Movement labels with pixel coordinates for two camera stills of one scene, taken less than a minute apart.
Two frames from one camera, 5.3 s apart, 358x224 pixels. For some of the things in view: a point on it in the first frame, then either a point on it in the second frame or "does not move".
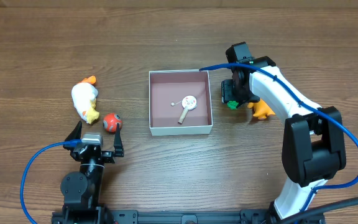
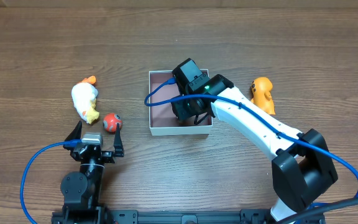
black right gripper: [226, 91] to [182, 112]
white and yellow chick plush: [84, 95] does not move
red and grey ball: [110, 121] does not move
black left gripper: [105, 155] does not move
